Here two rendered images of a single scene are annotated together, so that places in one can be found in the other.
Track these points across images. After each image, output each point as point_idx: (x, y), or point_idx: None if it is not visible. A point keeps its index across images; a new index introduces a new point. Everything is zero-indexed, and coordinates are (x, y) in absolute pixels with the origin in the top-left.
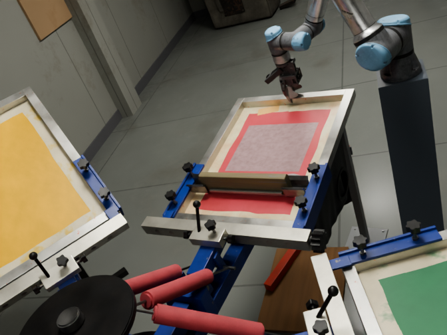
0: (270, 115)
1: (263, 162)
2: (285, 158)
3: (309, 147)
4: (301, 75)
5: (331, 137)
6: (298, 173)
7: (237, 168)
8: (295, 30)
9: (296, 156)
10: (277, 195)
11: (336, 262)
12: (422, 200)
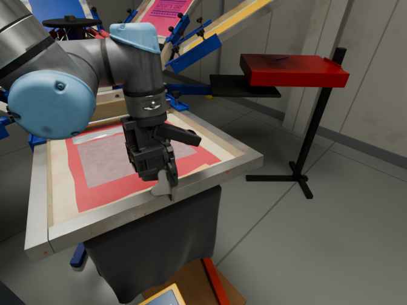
0: (184, 170)
1: None
2: (103, 147)
3: (80, 163)
4: (138, 173)
5: (40, 165)
6: (76, 144)
7: None
8: (67, 43)
9: (91, 152)
10: (86, 130)
11: (1, 118)
12: None
